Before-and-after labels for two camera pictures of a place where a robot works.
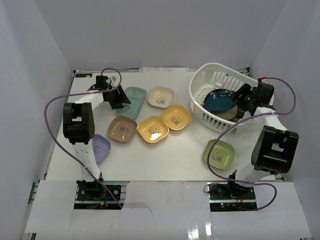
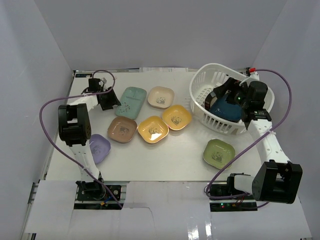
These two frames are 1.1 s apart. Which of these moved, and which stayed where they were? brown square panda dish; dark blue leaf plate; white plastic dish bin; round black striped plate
Moved: round black striped plate
Stayed: brown square panda dish; dark blue leaf plate; white plastic dish bin
